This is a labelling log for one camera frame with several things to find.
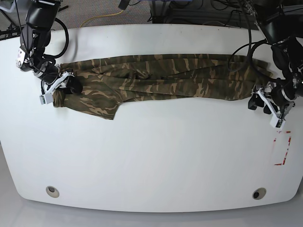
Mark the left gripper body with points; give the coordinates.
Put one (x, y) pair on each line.
(283, 95)

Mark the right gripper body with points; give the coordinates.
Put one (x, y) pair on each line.
(51, 74)

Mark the camouflage T-shirt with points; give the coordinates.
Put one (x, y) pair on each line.
(109, 82)

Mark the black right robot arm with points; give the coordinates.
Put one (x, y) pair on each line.
(34, 38)

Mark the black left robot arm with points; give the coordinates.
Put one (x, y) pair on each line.
(281, 31)

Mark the red tape rectangle marking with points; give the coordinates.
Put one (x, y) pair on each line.
(280, 149)

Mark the black tripod on floor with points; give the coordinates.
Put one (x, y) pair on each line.
(12, 31)

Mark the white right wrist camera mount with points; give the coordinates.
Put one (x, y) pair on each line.
(60, 82)

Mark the right table cable grommet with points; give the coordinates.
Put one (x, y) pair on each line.
(259, 193)

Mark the table cable grommet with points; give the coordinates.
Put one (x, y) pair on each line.
(259, 193)
(52, 192)

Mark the left table cable grommet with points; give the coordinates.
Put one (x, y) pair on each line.
(52, 192)

